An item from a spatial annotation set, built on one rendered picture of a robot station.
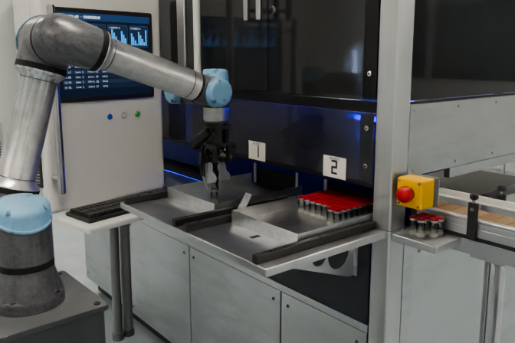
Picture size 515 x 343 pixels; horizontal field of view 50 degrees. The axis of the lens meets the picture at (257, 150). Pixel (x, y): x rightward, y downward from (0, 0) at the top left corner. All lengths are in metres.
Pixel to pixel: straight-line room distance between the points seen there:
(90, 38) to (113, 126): 0.82
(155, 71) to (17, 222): 0.45
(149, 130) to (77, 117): 0.31
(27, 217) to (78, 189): 0.78
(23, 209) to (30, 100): 0.26
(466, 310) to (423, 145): 0.62
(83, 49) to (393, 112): 0.74
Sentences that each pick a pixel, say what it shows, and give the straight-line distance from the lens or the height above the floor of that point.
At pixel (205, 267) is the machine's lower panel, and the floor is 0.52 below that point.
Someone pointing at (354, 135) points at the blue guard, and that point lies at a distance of 1.48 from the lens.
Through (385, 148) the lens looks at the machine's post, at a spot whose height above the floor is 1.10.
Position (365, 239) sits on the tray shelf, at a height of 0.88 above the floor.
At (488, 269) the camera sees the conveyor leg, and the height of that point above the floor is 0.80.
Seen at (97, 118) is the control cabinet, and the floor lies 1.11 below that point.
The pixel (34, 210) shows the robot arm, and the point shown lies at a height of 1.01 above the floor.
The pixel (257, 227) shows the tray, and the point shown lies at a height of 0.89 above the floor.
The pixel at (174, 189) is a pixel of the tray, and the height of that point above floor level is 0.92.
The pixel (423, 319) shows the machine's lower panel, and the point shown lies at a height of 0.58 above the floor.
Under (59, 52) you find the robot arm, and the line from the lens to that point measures 1.27.
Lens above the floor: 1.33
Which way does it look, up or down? 10 degrees down
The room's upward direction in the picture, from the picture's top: straight up
